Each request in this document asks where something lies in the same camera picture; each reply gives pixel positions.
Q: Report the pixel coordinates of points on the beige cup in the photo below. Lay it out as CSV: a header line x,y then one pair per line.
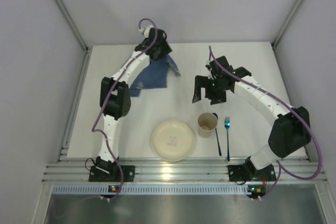
x,y
206,124

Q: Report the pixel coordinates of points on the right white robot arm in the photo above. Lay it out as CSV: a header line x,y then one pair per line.
x,y
290,127

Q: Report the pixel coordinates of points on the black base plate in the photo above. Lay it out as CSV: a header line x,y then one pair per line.
x,y
100,175
241,173

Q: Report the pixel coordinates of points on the dark blue spoon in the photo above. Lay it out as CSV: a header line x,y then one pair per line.
x,y
217,138

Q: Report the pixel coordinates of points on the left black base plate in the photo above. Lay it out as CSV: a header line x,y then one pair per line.
x,y
100,175

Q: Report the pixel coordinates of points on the blue metal fork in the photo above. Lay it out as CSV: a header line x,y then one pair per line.
x,y
227,126

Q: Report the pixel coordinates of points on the slotted grey cable duct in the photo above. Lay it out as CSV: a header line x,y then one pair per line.
x,y
157,189

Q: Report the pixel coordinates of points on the blue cloth placemat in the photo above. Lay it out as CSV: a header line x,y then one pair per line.
x,y
154,76

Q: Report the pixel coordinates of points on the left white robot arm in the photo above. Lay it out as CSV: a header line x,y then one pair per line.
x,y
115,98

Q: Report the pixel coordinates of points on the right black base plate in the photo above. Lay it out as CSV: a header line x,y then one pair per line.
x,y
241,173

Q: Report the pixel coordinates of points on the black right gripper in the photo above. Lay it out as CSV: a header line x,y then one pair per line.
x,y
210,87

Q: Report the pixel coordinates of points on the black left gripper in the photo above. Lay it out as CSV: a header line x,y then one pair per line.
x,y
161,51

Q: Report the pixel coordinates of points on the cream round plate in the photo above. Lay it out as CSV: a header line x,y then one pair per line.
x,y
172,140

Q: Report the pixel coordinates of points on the aluminium frame rail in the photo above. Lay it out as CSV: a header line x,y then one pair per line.
x,y
188,171

